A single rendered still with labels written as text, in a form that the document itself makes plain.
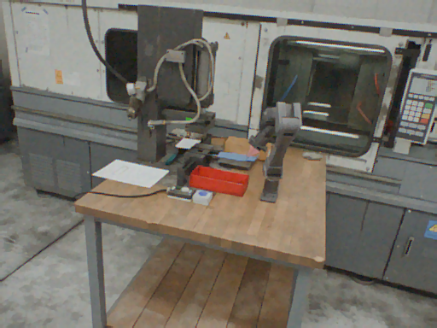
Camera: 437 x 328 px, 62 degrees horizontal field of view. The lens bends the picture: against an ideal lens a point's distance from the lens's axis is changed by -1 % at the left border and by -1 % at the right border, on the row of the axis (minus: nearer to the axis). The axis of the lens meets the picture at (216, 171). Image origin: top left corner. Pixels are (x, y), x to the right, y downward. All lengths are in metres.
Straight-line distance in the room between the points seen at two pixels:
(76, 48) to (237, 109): 1.27
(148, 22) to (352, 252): 1.91
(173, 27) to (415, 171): 1.59
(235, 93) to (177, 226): 1.25
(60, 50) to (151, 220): 1.90
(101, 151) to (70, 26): 0.92
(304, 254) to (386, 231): 1.32
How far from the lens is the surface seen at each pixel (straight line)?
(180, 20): 1.75
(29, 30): 3.21
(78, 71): 2.96
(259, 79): 2.31
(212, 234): 1.36
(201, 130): 1.74
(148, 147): 1.93
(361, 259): 2.71
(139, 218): 1.44
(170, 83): 1.79
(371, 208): 2.52
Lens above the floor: 1.65
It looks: 24 degrees down
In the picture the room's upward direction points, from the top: 5 degrees clockwise
